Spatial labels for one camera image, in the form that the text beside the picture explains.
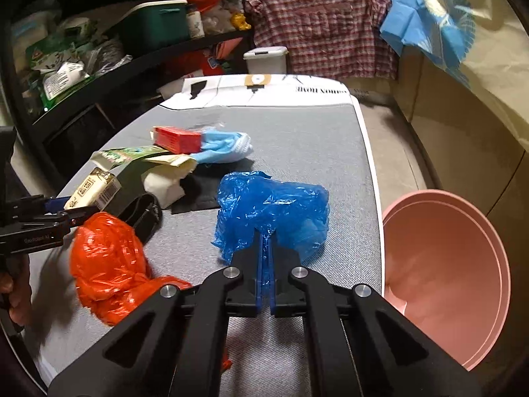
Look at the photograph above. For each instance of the beige cover cloth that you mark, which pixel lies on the beige cover cloth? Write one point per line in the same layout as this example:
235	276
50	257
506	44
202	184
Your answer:
496	70

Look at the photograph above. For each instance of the white labelled jar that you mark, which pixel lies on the white labelled jar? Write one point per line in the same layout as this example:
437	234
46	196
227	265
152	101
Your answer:
195	25

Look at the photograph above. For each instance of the green snack packet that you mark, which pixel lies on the green snack packet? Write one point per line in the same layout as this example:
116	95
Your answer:
124	155

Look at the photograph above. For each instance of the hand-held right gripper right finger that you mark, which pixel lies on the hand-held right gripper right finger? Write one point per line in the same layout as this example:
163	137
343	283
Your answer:
272	285

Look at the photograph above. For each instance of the black metal shelf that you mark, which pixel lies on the black metal shelf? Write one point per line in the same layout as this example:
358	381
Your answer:
136	58

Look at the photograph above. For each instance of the blue plastic bag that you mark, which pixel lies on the blue plastic bag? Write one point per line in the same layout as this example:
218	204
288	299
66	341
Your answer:
268	202

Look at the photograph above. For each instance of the person's left hand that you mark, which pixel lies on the person's left hand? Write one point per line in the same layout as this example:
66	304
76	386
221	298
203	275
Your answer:
18	297

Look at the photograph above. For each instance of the red cardboard box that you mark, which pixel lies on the red cardboard box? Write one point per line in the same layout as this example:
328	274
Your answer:
177	138

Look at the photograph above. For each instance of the grey mat white border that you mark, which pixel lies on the grey mat white border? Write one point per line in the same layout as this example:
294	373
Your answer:
297	144

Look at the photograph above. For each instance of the green white food bag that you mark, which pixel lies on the green white food bag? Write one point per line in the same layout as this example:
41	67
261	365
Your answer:
62	82

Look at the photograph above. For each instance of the cream drink carton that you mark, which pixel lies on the cream drink carton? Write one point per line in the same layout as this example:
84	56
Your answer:
95	188

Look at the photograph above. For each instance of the orange bag on shelf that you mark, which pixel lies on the orange bag on shelf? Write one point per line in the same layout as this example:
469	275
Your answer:
202	0

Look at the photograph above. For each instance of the pink plastic bin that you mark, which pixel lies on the pink plastic bin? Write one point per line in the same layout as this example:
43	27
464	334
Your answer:
446	273

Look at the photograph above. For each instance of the blue face mask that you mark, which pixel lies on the blue face mask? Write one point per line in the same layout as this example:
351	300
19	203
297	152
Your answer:
225	147

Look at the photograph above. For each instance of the yellow small bag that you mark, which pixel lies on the yellow small bag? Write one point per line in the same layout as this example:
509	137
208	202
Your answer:
240	20

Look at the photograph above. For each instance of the black flat packet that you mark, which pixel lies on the black flat packet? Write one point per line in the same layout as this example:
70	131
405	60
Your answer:
200	196

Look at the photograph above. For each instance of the red white sack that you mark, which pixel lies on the red white sack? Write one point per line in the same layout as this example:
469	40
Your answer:
215	62

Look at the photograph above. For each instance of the blue printed cloth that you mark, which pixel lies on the blue printed cloth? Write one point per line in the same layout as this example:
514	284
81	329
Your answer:
421	20

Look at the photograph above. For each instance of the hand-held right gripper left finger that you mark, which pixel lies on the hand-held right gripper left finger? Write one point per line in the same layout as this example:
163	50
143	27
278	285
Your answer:
260	281

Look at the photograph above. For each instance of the red plaid shirt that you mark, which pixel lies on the red plaid shirt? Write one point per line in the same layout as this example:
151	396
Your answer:
322	29

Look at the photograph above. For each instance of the white lidded trash can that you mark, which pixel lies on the white lidded trash can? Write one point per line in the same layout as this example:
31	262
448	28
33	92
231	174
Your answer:
266	60

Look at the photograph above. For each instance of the green storage box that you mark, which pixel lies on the green storage box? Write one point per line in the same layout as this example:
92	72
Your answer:
157	27

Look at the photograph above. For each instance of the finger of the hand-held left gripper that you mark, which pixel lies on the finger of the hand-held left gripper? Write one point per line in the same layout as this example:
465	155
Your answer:
56	204
78	218

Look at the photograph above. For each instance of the orange plastic bag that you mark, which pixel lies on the orange plastic bag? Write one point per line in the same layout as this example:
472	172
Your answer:
107	256

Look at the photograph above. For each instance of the green red food bag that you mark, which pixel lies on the green red food bag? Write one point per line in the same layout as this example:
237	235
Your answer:
47	51

